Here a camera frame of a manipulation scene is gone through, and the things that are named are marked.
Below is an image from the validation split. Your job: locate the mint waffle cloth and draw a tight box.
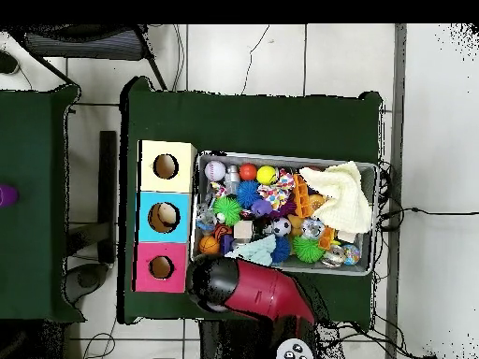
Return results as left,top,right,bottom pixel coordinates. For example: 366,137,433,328
224,234,278,267

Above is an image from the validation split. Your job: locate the wooden box with three holes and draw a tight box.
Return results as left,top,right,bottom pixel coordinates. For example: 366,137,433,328
132,139,198,294

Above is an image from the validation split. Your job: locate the silver mesh bin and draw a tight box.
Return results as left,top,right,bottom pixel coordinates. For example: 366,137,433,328
189,150,379,277

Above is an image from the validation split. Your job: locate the blue spiky ball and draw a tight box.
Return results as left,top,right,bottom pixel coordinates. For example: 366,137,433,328
236,179,262,209

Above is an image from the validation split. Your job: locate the green spiky ball with eyes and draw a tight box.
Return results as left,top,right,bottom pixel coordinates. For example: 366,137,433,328
211,194,243,226

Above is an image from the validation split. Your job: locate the yellow smooth ball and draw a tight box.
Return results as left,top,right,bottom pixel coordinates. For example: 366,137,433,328
256,165,279,186

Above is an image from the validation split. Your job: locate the white baseball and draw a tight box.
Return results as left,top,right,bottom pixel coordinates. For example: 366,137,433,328
204,160,227,182

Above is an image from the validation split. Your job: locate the orange basketball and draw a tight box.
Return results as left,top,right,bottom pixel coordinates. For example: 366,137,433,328
197,235,221,255

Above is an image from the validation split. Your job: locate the dark green tablecloth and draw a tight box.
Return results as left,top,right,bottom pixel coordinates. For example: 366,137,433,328
119,76,385,324

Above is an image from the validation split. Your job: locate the cream waffle cloth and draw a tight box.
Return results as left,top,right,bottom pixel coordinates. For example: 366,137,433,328
298,160,374,235

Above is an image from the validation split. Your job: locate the green side table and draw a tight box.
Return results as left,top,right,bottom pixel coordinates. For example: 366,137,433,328
0,84,85,323

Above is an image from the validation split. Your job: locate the black chair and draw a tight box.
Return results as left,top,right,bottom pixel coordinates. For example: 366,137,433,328
22,23,167,91

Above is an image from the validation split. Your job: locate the purple object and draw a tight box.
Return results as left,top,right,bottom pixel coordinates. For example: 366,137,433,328
0,183,20,209

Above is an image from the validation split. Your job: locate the black cable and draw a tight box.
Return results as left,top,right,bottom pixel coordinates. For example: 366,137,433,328
380,206,479,222

